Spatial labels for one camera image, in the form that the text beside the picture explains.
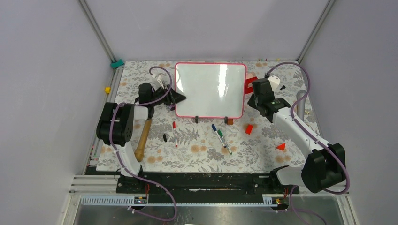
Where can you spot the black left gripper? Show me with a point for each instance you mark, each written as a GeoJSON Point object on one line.
{"type": "Point", "coordinates": [173, 98]}

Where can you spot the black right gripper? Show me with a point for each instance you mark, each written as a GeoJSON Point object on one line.
{"type": "Point", "coordinates": [251, 102]}

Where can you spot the pink framed whiteboard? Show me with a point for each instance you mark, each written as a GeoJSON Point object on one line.
{"type": "Point", "coordinates": [212, 89]}

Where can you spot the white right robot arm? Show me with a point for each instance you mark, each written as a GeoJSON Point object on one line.
{"type": "Point", "coordinates": [325, 163]}

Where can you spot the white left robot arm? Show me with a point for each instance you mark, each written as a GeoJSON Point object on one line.
{"type": "Point", "coordinates": [115, 126]}

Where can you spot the red lego brick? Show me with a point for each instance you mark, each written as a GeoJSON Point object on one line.
{"type": "Point", "coordinates": [250, 77]}

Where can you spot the red capped marker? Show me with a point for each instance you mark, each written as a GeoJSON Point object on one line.
{"type": "Point", "coordinates": [175, 133]}

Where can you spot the red rectangular block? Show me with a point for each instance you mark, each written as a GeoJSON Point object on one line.
{"type": "Point", "coordinates": [248, 129]}

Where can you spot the blue capped marker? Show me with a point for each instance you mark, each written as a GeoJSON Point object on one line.
{"type": "Point", "coordinates": [217, 134]}

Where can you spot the red triangular block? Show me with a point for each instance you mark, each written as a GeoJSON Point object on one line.
{"type": "Point", "coordinates": [281, 147]}

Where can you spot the green capped marker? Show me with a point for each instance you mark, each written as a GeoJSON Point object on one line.
{"type": "Point", "coordinates": [224, 141]}

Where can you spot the teal clamp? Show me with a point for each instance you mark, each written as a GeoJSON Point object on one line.
{"type": "Point", "coordinates": [117, 64]}

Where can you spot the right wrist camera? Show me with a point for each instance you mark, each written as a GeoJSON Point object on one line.
{"type": "Point", "coordinates": [274, 82]}

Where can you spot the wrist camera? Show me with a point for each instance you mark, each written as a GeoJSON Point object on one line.
{"type": "Point", "coordinates": [160, 80]}
{"type": "Point", "coordinates": [274, 82]}

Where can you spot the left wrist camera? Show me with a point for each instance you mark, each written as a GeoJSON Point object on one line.
{"type": "Point", "coordinates": [160, 80]}

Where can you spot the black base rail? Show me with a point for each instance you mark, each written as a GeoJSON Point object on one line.
{"type": "Point", "coordinates": [206, 188]}

